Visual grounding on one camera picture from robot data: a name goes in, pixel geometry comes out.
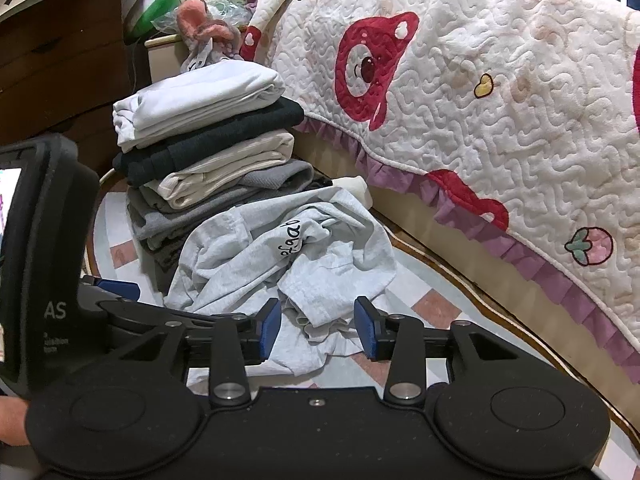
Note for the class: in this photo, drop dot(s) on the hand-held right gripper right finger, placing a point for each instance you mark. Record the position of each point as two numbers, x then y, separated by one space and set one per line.
364 330

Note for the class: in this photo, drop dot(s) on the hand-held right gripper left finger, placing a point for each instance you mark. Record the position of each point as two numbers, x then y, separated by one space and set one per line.
269 330

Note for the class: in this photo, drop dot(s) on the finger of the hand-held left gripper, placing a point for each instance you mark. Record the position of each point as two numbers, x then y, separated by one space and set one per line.
120 291

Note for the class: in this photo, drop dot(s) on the light grey sweatshirt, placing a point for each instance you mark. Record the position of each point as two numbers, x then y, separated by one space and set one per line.
240 260

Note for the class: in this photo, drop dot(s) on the person's left forearm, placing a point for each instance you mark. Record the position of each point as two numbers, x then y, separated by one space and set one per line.
12 420

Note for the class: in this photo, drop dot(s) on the checked floor rug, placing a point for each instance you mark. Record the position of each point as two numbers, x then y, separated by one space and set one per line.
435 305

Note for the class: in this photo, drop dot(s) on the grey folded garment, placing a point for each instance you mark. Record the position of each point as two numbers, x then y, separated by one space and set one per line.
280 177

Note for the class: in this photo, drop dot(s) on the cream folded garment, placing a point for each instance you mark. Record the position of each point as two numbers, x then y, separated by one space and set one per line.
225 170

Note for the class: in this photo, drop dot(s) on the brown wooden dresser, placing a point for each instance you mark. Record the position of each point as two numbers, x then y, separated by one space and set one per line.
60 70

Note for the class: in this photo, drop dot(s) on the white folded garment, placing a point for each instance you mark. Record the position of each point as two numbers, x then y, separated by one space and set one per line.
200 95

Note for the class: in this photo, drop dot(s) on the white printed cloth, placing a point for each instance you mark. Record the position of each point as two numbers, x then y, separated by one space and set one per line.
200 60

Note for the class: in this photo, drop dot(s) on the white quilted bedspread red bears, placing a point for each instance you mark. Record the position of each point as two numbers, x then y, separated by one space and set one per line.
500 110

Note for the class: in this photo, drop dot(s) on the green and white bag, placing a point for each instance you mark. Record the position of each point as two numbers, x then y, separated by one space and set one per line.
160 0

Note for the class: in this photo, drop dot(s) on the pink plush toy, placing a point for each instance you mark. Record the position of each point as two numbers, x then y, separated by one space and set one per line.
197 20

